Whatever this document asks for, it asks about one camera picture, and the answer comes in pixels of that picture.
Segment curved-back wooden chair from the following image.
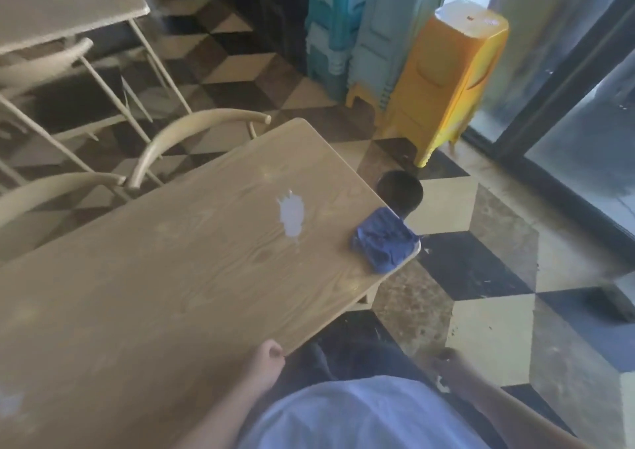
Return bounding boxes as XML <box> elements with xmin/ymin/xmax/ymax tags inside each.
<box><xmin>122</xmin><ymin>108</ymin><xmax>273</xmax><ymax>192</ymax></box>
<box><xmin>0</xmin><ymin>172</ymin><xmax>128</xmax><ymax>261</ymax></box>

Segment person's right hand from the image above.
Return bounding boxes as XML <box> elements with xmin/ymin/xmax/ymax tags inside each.
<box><xmin>429</xmin><ymin>346</ymin><xmax>485</xmax><ymax>405</ymax></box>

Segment light blue plastic stool stack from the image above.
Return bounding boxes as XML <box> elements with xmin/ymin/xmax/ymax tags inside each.
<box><xmin>347</xmin><ymin>0</ymin><xmax>453</xmax><ymax>102</ymax></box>

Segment yellow plastic stool stack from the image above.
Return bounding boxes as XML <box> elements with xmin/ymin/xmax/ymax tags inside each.
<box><xmin>382</xmin><ymin>0</ymin><xmax>511</xmax><ymax>169</ymax></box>

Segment white spill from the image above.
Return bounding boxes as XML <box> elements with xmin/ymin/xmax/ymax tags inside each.
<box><xmin>276</xmin><ymin>190</ymin><xmax>306</xmax><ymax>240</ymax></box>
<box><xmin>0</xmin><ymin>386</ymin><xmax>26</xmax><ymax>417</ymax></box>

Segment blue cleaning cloth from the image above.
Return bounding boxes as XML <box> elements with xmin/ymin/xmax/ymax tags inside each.
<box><xmin>352</xmin><ymin>207</ymin><xmax>421</xmax><ymax>274</ymax></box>

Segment grey door stop block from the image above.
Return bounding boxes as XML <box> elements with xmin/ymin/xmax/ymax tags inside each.
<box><xmin>603</xmin><ymin>277</ymin><xmax>635</xmax><ymax>323</ymax></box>

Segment wooden desk leg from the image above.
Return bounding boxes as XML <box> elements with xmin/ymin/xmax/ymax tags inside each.
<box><xmin>355</xmin><ymin>284</ymin><xmax>382</xmax><ymax>308</ymax></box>

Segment teal plastic stool stack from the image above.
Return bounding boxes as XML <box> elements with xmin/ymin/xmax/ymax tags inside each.
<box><xmin>303</xmin><ymin>0</ymin><xmax>383</xmax><ymax>95</ymax></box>

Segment person's left forearm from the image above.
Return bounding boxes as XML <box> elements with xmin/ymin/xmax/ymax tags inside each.
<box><xmin>168</xmin><ymin>379</ymin><xmax>271</xmax><ymax>449</ymax></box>

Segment person's white shirt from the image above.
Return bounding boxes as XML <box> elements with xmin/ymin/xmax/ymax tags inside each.
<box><xmin>237</xmin><ymin>375</ymin><xmax>492</xmax><ymax>449</ymax></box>

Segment person's left hand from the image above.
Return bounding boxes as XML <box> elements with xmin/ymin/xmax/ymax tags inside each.
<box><xmin>243</xmin><ymin>339</ymin><xmax>286</xmax><ymax>391</ymax></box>

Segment single yellow plastic stool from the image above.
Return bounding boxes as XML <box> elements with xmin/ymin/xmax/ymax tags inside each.
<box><xmin>345</xmin><ymin>84</ymin><xmax>384</xmax><ymax>123</ymax></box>

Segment black trash bin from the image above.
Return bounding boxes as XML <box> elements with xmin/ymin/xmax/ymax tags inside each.
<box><xmin>376</xmin><ymin>170</ymin><xmax>425</xmax><ymax>216</ymax></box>

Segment wooden chair with dark seat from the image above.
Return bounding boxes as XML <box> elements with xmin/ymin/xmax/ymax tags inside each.
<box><xmin>0</xmin><ymin>36</ymin><xmax>165</xmax><ymax>186</ymax></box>

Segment person's dark trousers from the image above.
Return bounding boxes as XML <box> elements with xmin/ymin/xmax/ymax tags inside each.
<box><xmin>292</xmin><ymin>334</ymin><xmax>433</xmax><ymax>390</ymax></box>

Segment person's right forearm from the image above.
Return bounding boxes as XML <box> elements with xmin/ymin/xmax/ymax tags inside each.
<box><xmin>466</xmin><ymin>389</ymin><xmax>581</xmax><ymax>449</ymax></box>

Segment wooden table with thin legs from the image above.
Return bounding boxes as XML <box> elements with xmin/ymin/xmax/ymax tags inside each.
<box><xmin>0</xmin><ymin>0</ymin><xmax>192</xmax><ymax>115</ymax></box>

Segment black door frame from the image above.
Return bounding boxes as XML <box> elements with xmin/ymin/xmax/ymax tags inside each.
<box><xmin>464</xmin><ymin>12</ymin><xmax>635</xmax><ymax>266</ymax></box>

